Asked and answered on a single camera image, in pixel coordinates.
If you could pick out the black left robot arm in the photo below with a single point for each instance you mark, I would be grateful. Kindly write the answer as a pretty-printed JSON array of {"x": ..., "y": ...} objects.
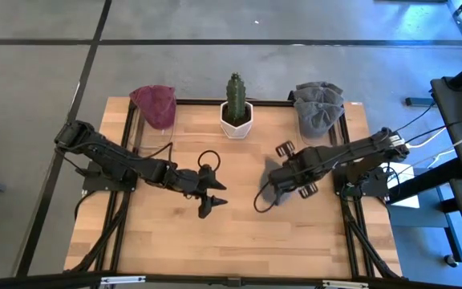
[{"x": 110, "y": 156}]

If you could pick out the black aluminium table frame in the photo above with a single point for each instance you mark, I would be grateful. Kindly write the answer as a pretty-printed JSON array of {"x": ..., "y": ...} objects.
[{"x": 271, "y": 102}]

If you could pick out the black side desk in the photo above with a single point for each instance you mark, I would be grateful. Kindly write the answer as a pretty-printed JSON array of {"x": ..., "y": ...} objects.
[{"x": 455, "y": 132}]

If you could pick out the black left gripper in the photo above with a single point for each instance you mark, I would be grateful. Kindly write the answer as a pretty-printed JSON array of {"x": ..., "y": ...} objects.
[{"x": 185, "y": 180}]

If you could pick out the green cactus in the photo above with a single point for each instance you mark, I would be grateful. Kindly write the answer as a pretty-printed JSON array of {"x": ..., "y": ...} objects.
[{"x": 236, "y": 96}]

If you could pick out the white paper sheet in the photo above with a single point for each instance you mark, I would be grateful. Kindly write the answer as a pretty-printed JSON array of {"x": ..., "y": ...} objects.
[{"x": 409, "y": 200}]

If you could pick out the white faceted plant pot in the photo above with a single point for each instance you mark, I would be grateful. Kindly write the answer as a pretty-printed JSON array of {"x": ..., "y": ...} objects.
[{"x": 237, "y": 130}]

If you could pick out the clear acrylic hat stand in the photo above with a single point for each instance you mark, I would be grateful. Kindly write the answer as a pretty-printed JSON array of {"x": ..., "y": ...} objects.
[
  {"x": 151, "y": 138},
  {"x": 335, "y": 134}
]

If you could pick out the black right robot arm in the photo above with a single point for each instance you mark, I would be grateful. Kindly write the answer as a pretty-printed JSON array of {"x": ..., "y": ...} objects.
[{"x": 359, "y": 150}]

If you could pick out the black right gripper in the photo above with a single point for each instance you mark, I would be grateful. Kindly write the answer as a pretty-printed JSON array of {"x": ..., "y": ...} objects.
[{"x": 295, "y": 172}]

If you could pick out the black power strip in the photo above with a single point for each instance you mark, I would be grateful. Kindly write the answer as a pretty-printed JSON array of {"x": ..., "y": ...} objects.
[{"x": 419, "y": 102}]

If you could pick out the black caster wheel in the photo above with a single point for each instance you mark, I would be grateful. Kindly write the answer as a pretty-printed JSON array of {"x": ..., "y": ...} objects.
[{"x": 451, "y": 261}]

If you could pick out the dark red cap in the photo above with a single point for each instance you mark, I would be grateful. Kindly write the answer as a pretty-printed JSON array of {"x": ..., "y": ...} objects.
[{"x": 155, "y": 106}]

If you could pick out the black desk leg frame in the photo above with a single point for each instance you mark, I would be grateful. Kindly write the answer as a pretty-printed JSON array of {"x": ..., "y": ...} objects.
[{"x": 453, "y": 241}]

